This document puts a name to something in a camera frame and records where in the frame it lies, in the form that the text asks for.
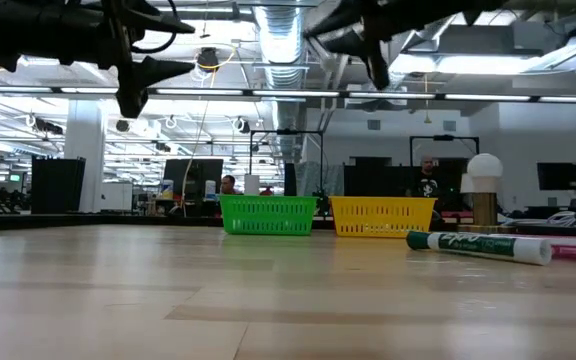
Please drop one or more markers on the green plastic basket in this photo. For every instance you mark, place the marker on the green plastic basket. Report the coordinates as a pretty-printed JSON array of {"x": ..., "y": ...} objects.
[{"x": 268, "y": 215}]

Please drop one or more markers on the yellow plastic basket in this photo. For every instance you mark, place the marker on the yellow plastic basket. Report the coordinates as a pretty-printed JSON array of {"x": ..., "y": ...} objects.
[{"x": 383, "y": 217}]

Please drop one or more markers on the large black screen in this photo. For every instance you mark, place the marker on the large black screen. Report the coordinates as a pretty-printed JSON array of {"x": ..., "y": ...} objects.
[{"x": 193, "y": 180}]

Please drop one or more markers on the black partition panel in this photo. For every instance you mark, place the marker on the black partition panel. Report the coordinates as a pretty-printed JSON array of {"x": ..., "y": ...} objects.
[{"x": 58, "y": 185}]

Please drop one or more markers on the black ceiling device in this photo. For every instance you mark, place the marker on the black ceiling device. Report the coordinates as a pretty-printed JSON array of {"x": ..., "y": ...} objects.
[{"x": 208, "y": 59}]

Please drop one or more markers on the black aluminium table frame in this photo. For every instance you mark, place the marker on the black aluminium table frame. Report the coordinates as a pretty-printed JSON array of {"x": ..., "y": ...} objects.
[{"x": 93, "y": 220}]

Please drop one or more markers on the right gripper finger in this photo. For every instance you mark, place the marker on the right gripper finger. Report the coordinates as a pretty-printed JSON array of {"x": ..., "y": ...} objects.
[
  {"x": 368, "y": 47},
  {"x": 343, "y": 22}
]

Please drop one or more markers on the dark green Expo marker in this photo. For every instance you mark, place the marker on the dark green Expo marker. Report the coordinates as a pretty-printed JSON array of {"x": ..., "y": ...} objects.
[{"x": 478, "y": 246}]

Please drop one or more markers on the white wipes canister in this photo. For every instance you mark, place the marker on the white wipes canister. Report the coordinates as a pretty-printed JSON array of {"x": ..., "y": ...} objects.
[
  {"x": 210, "y": 189},
  {"x": 167, "y": 189}
]

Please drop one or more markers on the black gantry frame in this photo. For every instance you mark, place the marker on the black gantry frame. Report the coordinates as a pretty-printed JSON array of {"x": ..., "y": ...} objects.
[{"x": 443, "y": 137}]

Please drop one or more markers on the black computer monitor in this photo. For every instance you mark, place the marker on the black computer monitor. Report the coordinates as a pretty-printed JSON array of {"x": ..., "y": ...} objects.
[{"x": 559, "y": 176}]

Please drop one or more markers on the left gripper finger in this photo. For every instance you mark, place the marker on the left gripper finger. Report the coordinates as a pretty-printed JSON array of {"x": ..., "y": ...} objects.
[
  {"x": 138, "y": 80},
  {"x": 153, "y": 20}
]

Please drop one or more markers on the white bulb brass lamp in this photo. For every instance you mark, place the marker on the white bulb brass lamp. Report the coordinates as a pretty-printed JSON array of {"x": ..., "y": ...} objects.
[{"x": 484, "y": 170}]

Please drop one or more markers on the person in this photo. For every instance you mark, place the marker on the person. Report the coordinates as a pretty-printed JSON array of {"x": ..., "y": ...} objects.
[
  {"x": 228, "y": 184},
  {"x": 425, "y": 180}
]

